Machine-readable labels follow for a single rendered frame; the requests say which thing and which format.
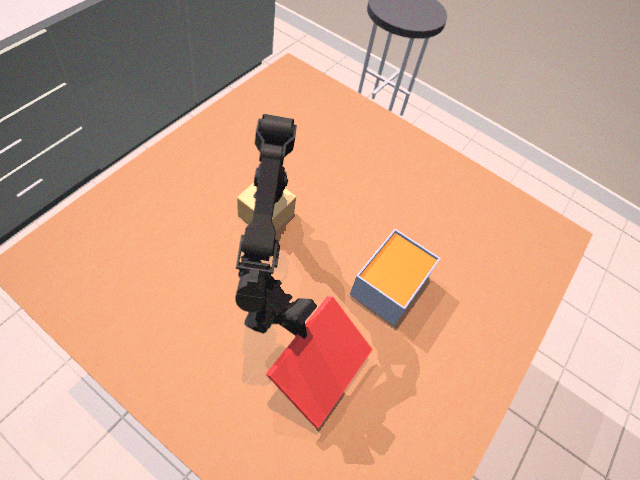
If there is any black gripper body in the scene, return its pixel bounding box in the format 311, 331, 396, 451
265, 278, 317, 327

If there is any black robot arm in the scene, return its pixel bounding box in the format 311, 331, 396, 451
235, 114, 297, 334

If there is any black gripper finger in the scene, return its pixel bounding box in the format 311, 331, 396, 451
272, 316, 297, 337
281, 321, 307, 339

